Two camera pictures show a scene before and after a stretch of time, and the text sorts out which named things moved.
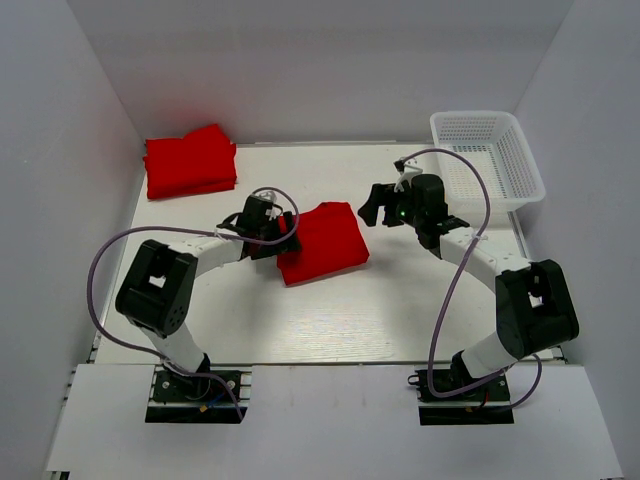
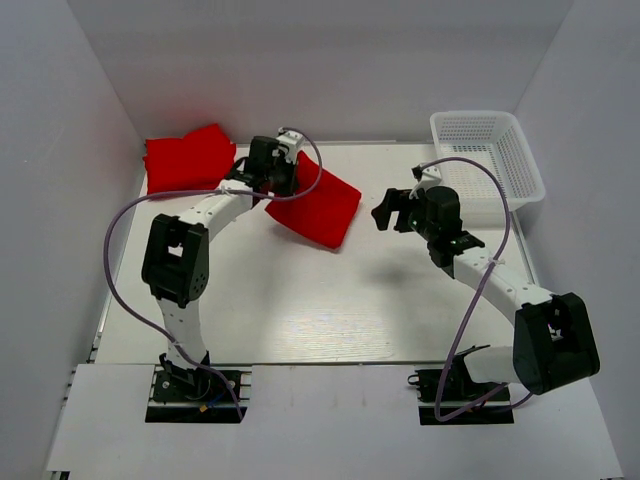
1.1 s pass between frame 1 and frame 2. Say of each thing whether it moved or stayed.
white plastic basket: stayed
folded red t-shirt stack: stayed
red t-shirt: moved
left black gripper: moved
